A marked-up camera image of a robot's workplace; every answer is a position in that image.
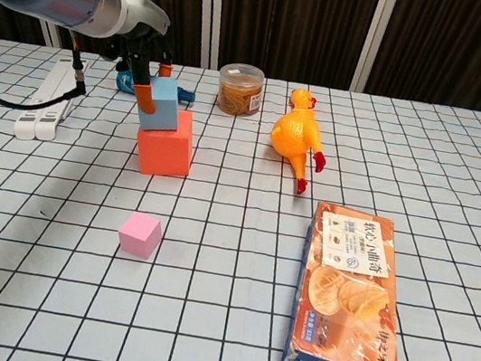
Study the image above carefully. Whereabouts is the clear jar of rubber bands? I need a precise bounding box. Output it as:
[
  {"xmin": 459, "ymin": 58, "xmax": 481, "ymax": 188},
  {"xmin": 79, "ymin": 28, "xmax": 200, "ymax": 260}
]
[{"xmin": 212, "ymin": 61, "xmax": 269, "ymax": 121}]

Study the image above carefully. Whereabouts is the light blue foam cube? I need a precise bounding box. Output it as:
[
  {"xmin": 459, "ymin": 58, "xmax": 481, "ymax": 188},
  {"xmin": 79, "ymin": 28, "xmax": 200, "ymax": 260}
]
[{"xmin": 132, "ymin": 71, "xmax": 188, "ymax": 137}]

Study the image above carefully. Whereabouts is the orange cookie box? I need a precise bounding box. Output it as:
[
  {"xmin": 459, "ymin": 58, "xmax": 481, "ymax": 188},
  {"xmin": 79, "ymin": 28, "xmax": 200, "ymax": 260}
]
[{"xmin": 279, "ymin": 198, "xmax": 426, "ymax": 361}]

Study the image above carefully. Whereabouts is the checkered white tablecloth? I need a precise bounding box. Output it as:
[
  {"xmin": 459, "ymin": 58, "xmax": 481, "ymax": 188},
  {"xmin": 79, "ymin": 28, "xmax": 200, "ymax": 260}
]
[{"xmin": 0, "ymin": 33, "xmax": 481, "ymax": 361}]

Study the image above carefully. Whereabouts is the double white partition frame post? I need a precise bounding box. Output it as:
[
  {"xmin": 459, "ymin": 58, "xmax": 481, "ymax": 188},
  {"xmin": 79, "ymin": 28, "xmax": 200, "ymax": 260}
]
[{"xmin": 186, "ymin": 0, "xmax": 230, "ymax": 71}]

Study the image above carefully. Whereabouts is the orange foam cube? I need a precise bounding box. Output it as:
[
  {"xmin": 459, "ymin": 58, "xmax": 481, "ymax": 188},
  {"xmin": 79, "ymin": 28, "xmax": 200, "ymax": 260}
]
[{"xmin": 131, "ymin": 103, "xmax": 200, "ymax": 182}]

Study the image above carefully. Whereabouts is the blue plastic packet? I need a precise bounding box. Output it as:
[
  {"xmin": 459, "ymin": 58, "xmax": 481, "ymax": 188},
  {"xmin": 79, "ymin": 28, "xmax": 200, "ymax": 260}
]
[{"xmin": 114, "ymin": 69, "xmax": 199, "ymax": 108}]

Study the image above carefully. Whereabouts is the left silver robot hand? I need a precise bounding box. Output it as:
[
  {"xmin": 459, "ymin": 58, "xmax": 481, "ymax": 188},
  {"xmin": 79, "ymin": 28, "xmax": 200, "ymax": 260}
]
[{"xmin": 91, "ymin": 0, "xmax": 185, "ymax": 119}]

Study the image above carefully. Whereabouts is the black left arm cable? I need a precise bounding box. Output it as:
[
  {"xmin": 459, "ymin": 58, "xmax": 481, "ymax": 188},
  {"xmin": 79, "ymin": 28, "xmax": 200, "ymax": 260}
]
[{"xmin": 0, "ymin": 21, "xmax": 97, "ymax": 119}]

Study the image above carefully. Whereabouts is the pink foam cube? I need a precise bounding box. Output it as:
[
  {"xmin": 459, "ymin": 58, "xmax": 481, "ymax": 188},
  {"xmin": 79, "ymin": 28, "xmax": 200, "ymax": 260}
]
[{"xmin": 115, "ymin": 209, "xmax": 166, "ymax": 261}]

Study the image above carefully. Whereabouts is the white folding stand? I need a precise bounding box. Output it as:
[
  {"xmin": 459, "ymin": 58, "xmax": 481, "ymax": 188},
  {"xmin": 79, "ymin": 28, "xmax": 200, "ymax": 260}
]
[{"xmin": 12, "ymin": 50, "xmax": 90, "ymax": 149}]

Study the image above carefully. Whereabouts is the yellow rubber chicken toy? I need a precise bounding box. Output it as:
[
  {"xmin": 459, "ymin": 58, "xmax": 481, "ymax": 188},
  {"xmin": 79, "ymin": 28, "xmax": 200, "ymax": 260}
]
[{"xmin": 262, "ymin": 84, "xmax": 337, "ymax": 199}]

